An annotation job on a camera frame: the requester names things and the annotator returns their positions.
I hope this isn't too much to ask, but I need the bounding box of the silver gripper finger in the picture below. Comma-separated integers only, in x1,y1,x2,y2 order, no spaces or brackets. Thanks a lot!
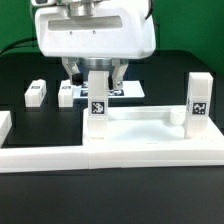
62,57,82,85
109,59,128,90

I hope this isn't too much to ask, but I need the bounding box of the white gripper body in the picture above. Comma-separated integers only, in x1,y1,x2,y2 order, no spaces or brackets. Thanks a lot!
35,0,156,59

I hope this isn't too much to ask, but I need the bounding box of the white desk top tray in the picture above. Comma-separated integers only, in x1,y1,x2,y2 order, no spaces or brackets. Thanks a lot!
82,105,224,145

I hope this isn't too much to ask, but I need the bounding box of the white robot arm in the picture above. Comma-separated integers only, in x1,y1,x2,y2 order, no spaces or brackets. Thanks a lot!
30,0,156,90

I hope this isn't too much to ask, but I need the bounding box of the fiducial marker plate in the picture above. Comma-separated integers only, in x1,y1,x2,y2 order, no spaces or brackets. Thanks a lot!
73,81,145,99

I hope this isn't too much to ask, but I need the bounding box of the white U-shaped fence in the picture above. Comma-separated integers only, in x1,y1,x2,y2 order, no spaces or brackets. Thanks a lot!
0,110,224,174

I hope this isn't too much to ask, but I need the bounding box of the black cable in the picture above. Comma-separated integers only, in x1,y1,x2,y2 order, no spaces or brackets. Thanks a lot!
0,37,38,56

